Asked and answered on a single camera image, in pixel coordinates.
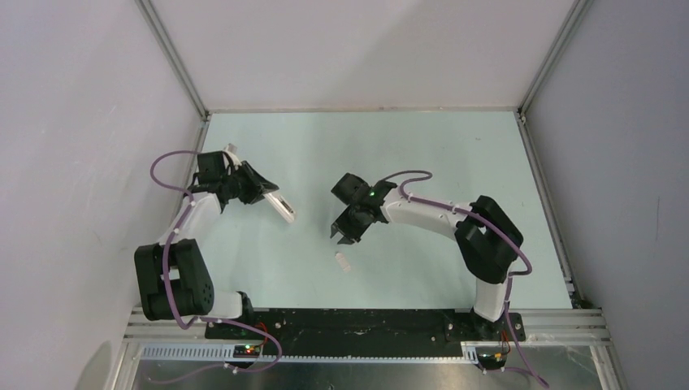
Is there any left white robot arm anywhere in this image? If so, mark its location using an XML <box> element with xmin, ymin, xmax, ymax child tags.
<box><xmin>134</xmin><ymin>150</ymin><xmax>279</xmax><ymax>321</ymax></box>

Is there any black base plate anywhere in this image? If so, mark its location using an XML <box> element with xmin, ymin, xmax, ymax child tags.
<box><xmin>236</xmin><ymin>308</ymin><xmax>506</xmax><ymax>341</ymax></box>

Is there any controller board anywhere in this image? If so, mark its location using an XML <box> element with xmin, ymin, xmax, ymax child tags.
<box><xmin>477</xmin><ymin>352</ymin><xmax>507</xmax><ymax>371</ymax></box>
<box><xmin>232</xmin><ymin>344</ymin><xmax>262</xmax><ymax>358</ymax></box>

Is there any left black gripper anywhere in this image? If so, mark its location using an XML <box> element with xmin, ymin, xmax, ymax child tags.
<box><xmin>221</xmin><ymin>161</ymin><xmax>278</xmax><ymax>206</ymax></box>

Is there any right controller board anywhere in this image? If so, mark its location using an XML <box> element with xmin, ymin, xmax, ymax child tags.
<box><xmin>477</xmin><ymin>352</ymin><xmax>507</xmax><ymax>371</ymax></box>

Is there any white remote control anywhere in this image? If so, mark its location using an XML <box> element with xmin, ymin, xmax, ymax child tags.
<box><xmin>263</xmin><ymin>191</ymin><xmax>297</xmax><ymax>223</ymax></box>

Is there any grey slotted cable duct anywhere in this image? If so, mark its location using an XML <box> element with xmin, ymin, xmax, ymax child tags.
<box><xmin>140</xmin><ymin>343</ymin><xmax>478</xmax><ymax>364</ymax></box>

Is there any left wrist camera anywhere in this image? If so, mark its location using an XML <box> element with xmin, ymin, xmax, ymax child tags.
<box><xmin>222</xmin><ymin>143</ymin><xmax>242</xmax><ymax>171</ymax></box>

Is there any white battery cover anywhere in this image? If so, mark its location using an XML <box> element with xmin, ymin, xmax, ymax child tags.
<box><xmin>335</xmin><ymin>252</ymin><xmax>351</xmax><ymax>272</ymax></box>

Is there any left controller board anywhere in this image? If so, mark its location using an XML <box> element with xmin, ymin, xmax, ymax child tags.
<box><xmin>232</xmin><ymin>344</ymin><xmax>262</xmax><ymax>358</ymax></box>

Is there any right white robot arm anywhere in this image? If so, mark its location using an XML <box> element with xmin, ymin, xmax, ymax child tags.
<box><xmin>331</xmin><ymin>170</ymin><xmax>532</xmax><ymax>340</ymax></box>

